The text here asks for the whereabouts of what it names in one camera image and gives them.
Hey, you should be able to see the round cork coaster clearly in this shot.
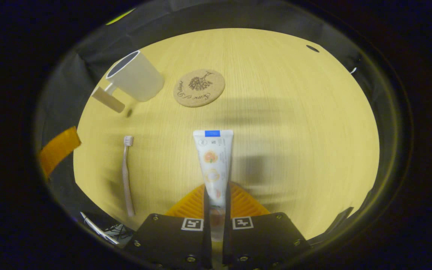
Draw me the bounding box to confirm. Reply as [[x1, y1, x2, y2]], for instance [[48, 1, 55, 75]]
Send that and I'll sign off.
[[173, 69, 226, 108]]

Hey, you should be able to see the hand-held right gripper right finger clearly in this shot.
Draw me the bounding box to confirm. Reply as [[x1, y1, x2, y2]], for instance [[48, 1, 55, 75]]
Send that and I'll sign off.
[[223, 181, 312, 270]]

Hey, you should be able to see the white cup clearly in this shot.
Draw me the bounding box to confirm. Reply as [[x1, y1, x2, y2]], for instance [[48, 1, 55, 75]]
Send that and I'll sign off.
[[91, 50, 165, 114]]

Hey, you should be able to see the pale pink toothbrush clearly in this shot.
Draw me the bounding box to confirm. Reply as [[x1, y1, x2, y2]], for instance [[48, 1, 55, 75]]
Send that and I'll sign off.
[[121, 136, 136, 217]]

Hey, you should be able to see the white toothpaste tube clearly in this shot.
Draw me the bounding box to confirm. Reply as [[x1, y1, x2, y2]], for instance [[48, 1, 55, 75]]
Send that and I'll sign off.
[[193, 129, 234, 242]]

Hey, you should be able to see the wooden desktop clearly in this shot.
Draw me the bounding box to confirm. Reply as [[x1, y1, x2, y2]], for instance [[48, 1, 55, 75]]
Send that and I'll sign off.
[[73, 28, 381, 270]]

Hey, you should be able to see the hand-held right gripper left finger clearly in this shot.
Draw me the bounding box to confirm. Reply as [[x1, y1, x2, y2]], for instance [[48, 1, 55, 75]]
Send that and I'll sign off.
[[123, 183, 213, 270]]

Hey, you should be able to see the shiny metal bar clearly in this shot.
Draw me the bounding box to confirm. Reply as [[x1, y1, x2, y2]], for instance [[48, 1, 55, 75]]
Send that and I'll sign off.
[[80, 211, 121, 246]]

